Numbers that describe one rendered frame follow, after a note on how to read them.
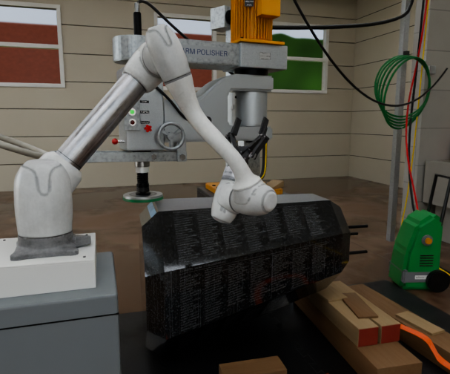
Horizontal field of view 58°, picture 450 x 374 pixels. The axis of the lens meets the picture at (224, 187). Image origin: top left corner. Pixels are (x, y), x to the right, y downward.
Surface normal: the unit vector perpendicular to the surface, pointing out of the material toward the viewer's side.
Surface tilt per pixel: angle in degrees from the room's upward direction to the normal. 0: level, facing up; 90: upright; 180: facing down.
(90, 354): 90
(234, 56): 90
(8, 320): 90
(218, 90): 90
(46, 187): 73
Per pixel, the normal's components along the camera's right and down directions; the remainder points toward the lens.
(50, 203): 0.61, 0.06
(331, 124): 0.29, 0.15
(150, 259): -0.54, -0.40
